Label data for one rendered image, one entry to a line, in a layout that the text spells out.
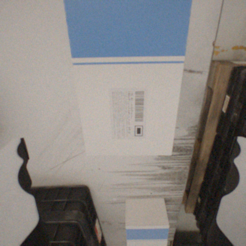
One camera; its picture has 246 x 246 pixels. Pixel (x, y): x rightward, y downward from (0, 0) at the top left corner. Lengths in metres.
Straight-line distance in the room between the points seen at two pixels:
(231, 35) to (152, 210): 0.98
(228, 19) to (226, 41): 0.11
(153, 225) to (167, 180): 0.13
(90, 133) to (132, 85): 0.09
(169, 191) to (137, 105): 0.42
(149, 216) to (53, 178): 0.30
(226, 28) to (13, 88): 1.05
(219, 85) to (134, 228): 0.82
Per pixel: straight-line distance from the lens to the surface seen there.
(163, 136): 0.24
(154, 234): 0.60
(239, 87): 1.00
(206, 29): 0.41
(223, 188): 1.19
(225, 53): 1.22
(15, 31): 0.44
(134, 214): 0.58
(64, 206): 0.54
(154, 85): 0.21
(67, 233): 0.50
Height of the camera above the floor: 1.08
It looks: 61 degrees down
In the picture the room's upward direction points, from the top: 177 degrees counter-clockwise
